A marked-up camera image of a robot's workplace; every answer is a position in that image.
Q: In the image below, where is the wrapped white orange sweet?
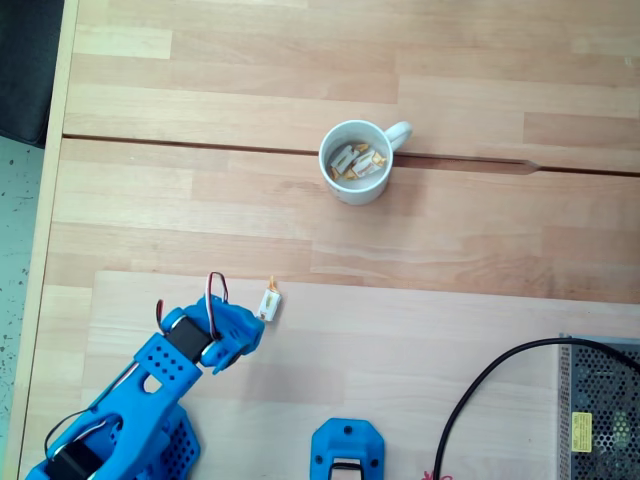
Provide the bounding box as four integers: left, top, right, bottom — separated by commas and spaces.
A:
344, 149, 390, 181
329, 142, 370, 180

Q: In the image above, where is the light wooden board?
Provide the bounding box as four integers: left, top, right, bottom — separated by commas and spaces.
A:
19, 271, 640, 480

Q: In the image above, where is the white yellow sweet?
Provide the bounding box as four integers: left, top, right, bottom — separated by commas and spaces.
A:
255, 274, 284, 324

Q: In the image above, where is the white ceramic mug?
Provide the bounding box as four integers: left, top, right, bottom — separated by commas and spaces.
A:
318, 119, 415, 207

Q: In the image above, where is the metal mesh power supply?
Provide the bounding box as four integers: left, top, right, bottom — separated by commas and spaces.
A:
556, 333, 640, 480

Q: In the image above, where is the thick black cable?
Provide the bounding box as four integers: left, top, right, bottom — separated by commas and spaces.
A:
432, 337, 640, 480

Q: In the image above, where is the black chair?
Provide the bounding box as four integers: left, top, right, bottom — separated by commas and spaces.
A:
0, 0, 67, 150

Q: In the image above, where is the blue printed base part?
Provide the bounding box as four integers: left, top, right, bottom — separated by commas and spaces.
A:
310, 418, 387, 480

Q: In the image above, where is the red black gripper servo wire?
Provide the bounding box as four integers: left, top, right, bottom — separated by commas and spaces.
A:
206, 272, 231, 342

